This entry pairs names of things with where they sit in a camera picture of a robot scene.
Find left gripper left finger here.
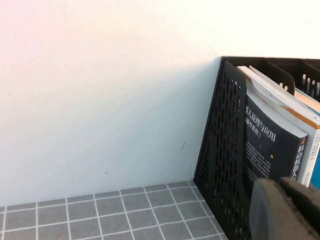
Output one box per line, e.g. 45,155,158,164
249,177,320,240

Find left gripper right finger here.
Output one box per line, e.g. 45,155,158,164
279,176,320,226

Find white orange ROS2 book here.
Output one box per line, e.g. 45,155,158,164
248,64,320,188

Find black book white title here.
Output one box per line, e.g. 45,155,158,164
236,65,309,196

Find black perforated book stand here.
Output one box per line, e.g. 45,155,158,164
193,56,320,240

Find grey checked tablecloth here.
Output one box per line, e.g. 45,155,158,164
0,180,251,240

